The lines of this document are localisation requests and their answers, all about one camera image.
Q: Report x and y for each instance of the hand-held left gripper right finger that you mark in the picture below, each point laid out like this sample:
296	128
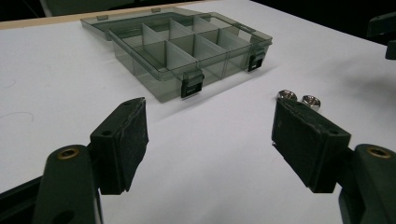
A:
306	143

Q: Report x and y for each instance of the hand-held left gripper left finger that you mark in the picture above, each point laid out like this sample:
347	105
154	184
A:
120	146

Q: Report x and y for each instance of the silver metal hex nut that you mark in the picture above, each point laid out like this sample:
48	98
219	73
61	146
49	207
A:
287	94
311	102

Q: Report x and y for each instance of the clear plastic compartment box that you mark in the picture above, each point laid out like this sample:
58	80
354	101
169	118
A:
183	49

